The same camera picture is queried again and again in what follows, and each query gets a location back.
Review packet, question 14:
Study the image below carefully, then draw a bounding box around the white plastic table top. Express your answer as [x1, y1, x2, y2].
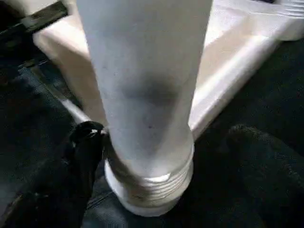
[32, 0, 304, 219]

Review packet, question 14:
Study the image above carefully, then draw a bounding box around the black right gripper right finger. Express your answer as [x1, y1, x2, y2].
[224, 124, 304, 228]

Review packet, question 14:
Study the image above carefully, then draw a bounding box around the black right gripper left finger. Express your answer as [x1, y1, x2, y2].
[0, 120, 108, 228]

